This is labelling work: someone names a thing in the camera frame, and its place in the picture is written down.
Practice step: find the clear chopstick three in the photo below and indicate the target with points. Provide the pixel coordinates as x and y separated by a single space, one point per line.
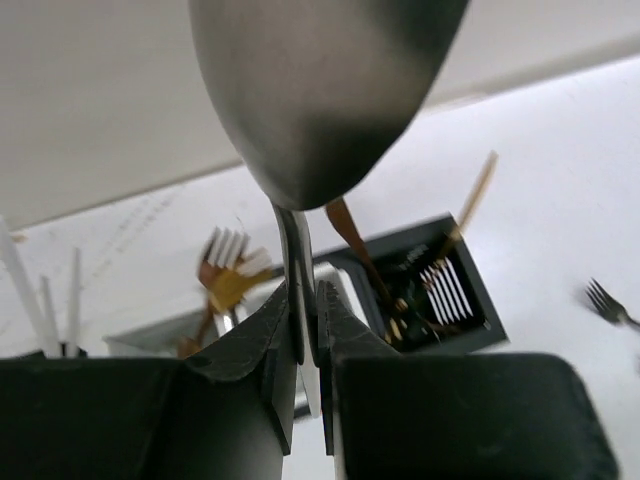
50 319

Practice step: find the silver spoon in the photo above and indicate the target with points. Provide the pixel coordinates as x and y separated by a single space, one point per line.
312 94

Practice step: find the black utensil container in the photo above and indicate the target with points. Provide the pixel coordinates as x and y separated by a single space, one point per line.
449 308

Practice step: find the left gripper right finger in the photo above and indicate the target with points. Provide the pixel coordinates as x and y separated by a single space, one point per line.
389 415

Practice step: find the gold knife black handle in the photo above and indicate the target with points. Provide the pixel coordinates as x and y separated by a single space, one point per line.
470 206

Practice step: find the clear chopstick two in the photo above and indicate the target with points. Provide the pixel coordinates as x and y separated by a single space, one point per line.
73 311

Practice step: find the white utensil container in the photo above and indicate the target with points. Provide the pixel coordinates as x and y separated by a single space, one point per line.
161 338

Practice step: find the clear chopstick one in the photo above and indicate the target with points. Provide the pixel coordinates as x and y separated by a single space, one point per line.
26 294

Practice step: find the copper fork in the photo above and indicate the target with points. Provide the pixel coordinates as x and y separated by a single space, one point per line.
223 251

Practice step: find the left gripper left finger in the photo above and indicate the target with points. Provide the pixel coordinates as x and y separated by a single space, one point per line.
224 413

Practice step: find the gold fork green handle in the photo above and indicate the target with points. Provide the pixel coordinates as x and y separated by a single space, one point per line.
230 286

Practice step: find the dark steel fork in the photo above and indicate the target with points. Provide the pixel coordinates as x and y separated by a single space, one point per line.
608 307

